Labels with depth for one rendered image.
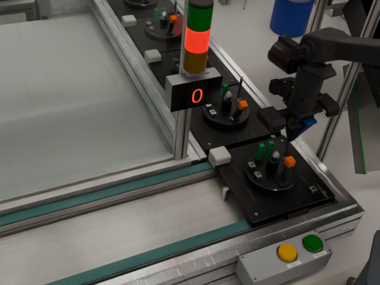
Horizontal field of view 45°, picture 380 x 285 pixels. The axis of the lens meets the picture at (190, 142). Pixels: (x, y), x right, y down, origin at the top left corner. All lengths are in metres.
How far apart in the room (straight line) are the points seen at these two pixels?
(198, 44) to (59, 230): 0.54
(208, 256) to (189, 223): 0.13
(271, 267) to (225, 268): 0.10
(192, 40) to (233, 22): 1.12
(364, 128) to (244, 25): 0.93
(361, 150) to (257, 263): 0.40
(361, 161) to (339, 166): 0.23
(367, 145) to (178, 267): 0.59
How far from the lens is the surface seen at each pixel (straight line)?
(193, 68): 0.99
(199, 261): 1.03
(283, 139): 1.32
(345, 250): 1.27
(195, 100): 1.04
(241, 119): 1.33
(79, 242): 1.11
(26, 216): 1.14
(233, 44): 1.91
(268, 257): 1.07
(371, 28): 1.13
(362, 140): 1.23
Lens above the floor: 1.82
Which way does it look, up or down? 43 degrees down
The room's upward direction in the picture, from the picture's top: 6 degrees clockwise
